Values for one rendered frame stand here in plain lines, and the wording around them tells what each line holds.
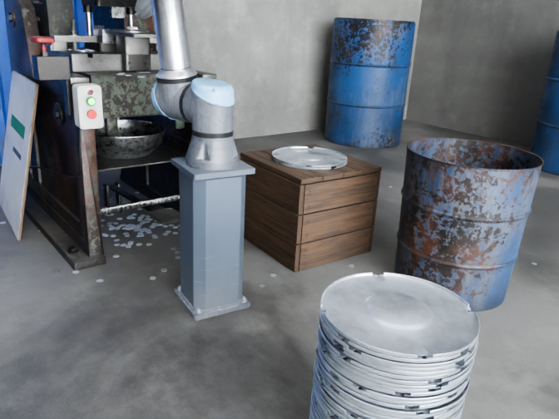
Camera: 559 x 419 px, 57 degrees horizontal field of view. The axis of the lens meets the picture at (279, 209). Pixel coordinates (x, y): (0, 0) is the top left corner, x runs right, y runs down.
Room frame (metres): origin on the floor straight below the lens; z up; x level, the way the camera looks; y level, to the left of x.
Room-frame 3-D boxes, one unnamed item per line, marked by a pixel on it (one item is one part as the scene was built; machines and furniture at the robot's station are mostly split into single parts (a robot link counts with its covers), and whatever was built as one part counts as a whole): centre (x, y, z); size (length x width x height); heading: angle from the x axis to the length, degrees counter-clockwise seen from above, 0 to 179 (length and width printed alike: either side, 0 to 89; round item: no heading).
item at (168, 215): (1.93, 0.56, 0.14); 0.59 x 0.10 x 0.05; 40
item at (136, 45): (1.90, 0.53, 0.72); 0.25 x 0.14 x 0.14; 40
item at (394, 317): (0.85, -0.23, 0.35); 0.29 x 0.29 x 0.01
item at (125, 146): (2.04, 0.64, 0.36); 0.34 x 0.34 x 0.10
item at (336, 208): (1.93, -0.10, 0.18); 0.40 x 0.38 x 0.35; 36
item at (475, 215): (1.65, -0.61, 0.24); 0.42 x 0.42 x 0.48
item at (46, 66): (1.66, 0.74, 0.62); 0.10 x 0.06 x 0.20; 130
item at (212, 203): (1.44, 0.20, 0.23); 0.19 x 0.19 x 0.45; 32
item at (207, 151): (1.44, 0.20, 0.50); 0.15 x 0.15 x 0.10
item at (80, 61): (2.04, 0.64, 0.68); 0.45 x 0.30 x 0.06; 130
